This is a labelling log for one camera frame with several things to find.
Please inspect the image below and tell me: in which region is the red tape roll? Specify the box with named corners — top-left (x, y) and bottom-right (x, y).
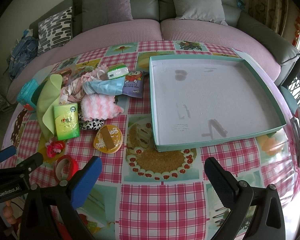
top-left (53, 155), bottom-right (78, 183)

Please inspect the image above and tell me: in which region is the leopard print scrunchie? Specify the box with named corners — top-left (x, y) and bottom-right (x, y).
top-left (78, 113), bottom-right (104, 131)

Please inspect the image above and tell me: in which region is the light green cloth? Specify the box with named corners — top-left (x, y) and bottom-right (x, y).
top-left (36, 74), bottom-right (63, 141)

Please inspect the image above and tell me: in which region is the pink fluffy towel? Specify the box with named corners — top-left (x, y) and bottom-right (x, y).
top-left (81, 94), bottom-right (124, 121)

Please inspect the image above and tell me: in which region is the pink patterned cloth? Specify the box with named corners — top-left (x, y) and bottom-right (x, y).
top-left (59, 64), bottom-right (108, 105)

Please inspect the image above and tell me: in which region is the blue face mask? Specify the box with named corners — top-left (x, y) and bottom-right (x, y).
top-left (82, 76), bottom-right (125, 96)

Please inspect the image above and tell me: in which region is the purple baby wipes pack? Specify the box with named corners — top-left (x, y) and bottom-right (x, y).
top-left (122, 70), bottom-right (144, 98)

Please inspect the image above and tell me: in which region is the green white tissue pack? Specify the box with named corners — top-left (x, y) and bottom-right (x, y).
top-left (107, 63), bottom-right (129, 80)

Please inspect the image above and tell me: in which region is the yellow green sponge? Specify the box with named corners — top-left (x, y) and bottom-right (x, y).
top-left (31, 81), bottom-right (46, 106)

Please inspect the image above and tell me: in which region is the person's left hand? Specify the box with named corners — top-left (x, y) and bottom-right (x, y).
top-left (3, 200), bottom-right (17, 225)

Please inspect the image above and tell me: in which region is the teal plastic box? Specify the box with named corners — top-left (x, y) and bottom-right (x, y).
top-left (17, 79), bottom-right (39, 112)

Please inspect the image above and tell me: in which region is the checkered picture tablecloth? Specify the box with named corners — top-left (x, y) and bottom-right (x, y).
top-left (0, 40), bottom-right (300, 239)

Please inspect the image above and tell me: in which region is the teal shallow cardboard tray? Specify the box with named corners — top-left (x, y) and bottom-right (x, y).
top-left (149, 54), bottom-right (287, 152)

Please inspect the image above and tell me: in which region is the blue clothes pile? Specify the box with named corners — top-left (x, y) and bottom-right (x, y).
top-left (7, 29), bottom-right (38, 80)

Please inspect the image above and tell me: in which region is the pink sofa cover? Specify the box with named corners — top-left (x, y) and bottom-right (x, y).
top-left (6, 19), bottom-right (281, 104)

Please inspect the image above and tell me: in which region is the black white patterned cushion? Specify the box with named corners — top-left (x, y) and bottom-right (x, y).
top-left (37, 7), bottom-right (72, 56)

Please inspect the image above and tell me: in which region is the purple cushion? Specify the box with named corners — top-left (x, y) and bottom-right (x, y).
top-left (82, 0), bottom-right (133, 32)

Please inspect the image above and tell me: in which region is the light grey cushion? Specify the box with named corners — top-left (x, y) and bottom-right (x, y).
top-left (173, 0), bottom-right (228, 26)

